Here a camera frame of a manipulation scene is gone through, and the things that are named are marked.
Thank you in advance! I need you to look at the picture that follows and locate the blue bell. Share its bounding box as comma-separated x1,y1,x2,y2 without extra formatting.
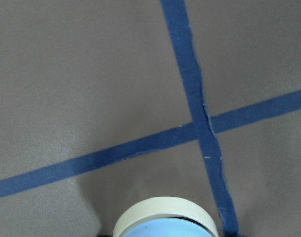
113,197,219,237

